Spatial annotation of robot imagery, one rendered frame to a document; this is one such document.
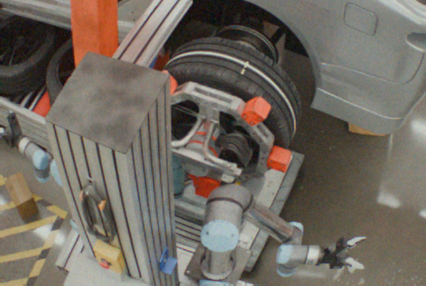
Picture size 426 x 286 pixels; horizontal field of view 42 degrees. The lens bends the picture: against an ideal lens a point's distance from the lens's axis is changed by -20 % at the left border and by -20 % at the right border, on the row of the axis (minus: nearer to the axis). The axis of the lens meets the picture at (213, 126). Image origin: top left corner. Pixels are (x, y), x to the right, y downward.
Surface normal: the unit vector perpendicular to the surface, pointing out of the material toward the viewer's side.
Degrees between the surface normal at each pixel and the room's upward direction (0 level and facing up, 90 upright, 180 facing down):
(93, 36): 90
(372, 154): 0
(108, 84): 0
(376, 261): 0
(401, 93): 90
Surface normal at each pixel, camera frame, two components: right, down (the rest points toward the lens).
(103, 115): 0.04, -0.61
